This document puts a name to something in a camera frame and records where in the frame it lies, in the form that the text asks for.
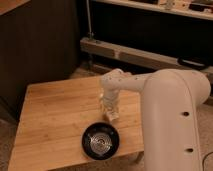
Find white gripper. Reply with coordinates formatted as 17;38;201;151
100;89;120;117

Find small white bottle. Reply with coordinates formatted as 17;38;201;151
106;108;119;122

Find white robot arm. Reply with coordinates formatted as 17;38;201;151
100;69;211;171

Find black ceramic bowl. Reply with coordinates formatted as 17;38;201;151
81;122;120;160

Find wooden table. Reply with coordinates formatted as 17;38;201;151
8;77;144;171

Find grey metal beam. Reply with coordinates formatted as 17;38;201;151
79;36;213;76

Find metal pole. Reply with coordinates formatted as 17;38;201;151
86;0;94;40

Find wooden shelf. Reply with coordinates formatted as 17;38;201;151
92;0;213;21

